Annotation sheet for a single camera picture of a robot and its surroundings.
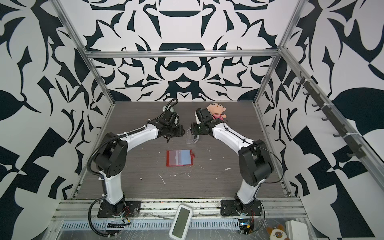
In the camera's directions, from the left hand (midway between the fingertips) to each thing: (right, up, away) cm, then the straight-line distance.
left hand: (184, 129), depth 93 cm
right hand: (+6, +1, -4) cm, 7 cm away
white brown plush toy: (+42, -44, -27) cm, 67 cm away
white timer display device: (0, -40, -26) cm, 47 cm away
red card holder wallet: (-3, -17, -2) cm, 18 cm away
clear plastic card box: (+4, -6, +7) cm, 10 cm away
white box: (+51, -42, -27) cm, 71 cm away
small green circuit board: (+30, -44, -22) cm, 57 cm away
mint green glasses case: (-15, +15, +18) cm, 28 cm away
